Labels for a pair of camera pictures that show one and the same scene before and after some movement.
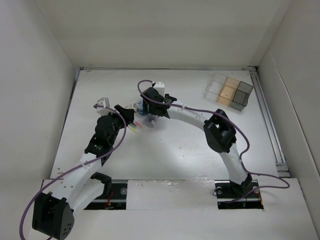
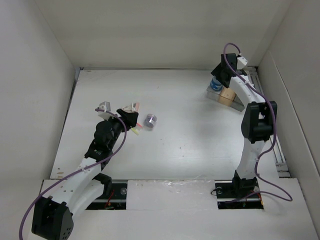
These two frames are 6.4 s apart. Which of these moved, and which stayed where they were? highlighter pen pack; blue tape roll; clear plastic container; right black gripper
Moved: right black gripper; blue tape roll
Stayed: highlighter pen pack; clear plastic container
